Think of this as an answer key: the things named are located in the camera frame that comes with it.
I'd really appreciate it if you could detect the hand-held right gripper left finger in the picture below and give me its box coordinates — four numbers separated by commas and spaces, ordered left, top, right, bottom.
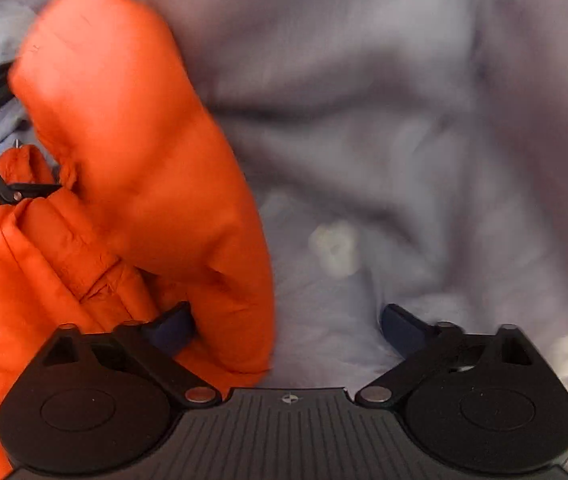
38, 301, 223, 407

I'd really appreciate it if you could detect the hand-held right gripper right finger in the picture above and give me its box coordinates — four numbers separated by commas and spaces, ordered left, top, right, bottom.
355, 302, 536, 407

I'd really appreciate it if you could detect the orange puffer jacket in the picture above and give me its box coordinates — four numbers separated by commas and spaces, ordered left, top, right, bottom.
0, 0, 277, 480

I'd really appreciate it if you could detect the grey floral duvet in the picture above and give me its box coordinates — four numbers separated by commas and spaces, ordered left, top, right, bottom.
0, 0, 568, 480

